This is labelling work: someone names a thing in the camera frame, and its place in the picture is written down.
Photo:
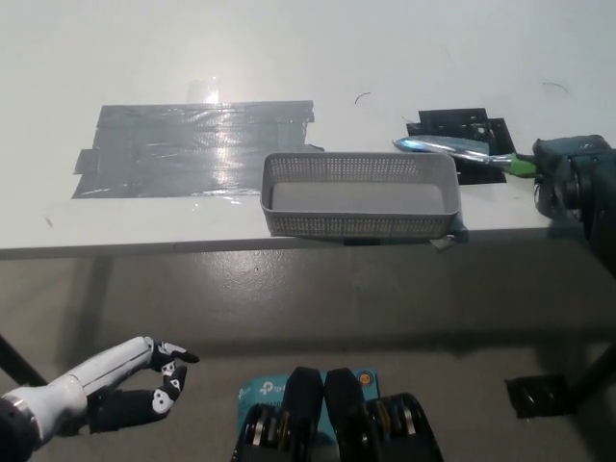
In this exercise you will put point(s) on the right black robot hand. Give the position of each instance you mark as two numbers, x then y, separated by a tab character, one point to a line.
553	173

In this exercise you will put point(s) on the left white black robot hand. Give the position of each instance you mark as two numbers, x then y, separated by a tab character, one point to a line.
96	375

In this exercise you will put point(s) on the black tape patch on desk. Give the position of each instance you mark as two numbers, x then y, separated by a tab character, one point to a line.
443	122

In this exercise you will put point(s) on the black robot torso blocks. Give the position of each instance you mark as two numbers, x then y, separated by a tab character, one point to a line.
344	409

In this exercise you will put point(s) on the black table leg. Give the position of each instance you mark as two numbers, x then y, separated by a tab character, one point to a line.
19	366
597	370

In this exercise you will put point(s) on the grey tape piece under basket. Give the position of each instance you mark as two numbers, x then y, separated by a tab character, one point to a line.
457	236

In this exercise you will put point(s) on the teal tp-link box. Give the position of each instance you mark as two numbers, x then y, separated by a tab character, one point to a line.
262	390

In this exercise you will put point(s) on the grey perforated plastic basket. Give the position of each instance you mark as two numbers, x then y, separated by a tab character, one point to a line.
356	226

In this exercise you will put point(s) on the large grey duct tape patch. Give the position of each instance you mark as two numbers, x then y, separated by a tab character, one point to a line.
168	154

